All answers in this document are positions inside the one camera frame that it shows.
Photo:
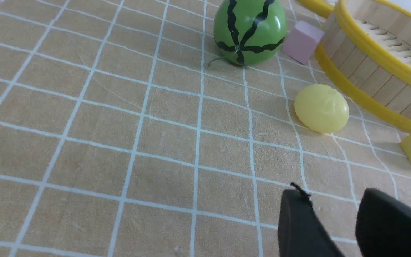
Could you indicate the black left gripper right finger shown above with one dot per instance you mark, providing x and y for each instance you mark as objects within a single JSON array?
[{"x": 383, "y": 226}]

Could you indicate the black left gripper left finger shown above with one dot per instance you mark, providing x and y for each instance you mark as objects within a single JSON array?
[{"x": 300, "y": 232}]

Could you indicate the pale yellow bun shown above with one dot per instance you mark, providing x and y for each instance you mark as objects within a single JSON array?
[{"x": 322, "y": 108}]

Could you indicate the yellow rimmed bamboo steamer tray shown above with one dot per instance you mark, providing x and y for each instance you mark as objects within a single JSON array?
[{"x": 366, "y": 52}]

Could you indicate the yellow rimmed steamer lid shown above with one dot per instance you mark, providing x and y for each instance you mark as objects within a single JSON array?
[{"x": 322, "y": 8}]

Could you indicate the pink cube block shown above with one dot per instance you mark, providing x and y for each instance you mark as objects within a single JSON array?
[{"x": 302, "y": 41}]

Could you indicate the green toy watermelon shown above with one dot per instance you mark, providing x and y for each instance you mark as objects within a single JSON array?
[{"x": 249, "y": 32}]

